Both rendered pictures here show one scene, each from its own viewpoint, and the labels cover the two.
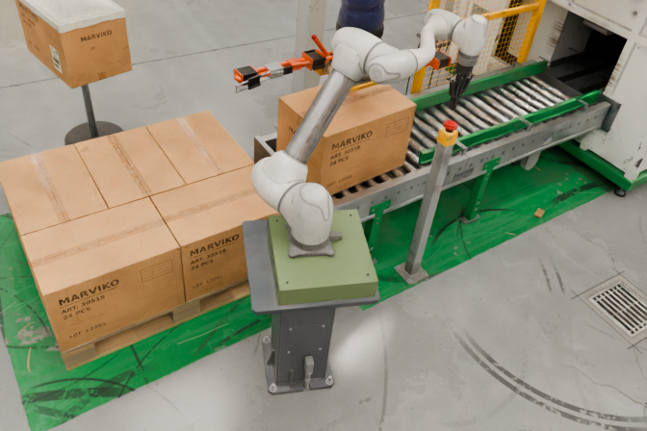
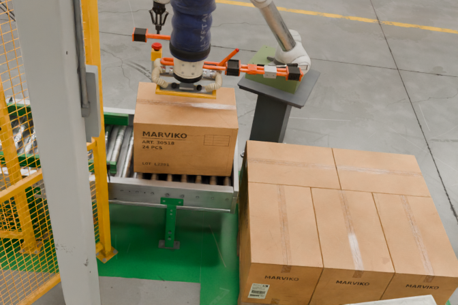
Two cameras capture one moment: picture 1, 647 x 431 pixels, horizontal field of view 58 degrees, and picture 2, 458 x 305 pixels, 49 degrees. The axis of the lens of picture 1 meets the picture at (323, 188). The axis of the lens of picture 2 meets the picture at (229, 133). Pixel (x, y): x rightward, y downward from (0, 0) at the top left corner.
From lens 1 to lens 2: 4.73 m
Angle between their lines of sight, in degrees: 95
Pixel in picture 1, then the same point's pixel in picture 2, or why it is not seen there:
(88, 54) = not seen: outside the picture
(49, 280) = (411, 161)
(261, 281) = (310, 79)
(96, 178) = (377, 222)
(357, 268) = (268, 50)
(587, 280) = not seen: hidden behind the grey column
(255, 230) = (298, 99)
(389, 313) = not seen: hidden behind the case
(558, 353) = (128, 92)
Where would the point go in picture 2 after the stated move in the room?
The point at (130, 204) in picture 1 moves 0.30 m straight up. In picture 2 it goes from (356, 188) to (370, 154)
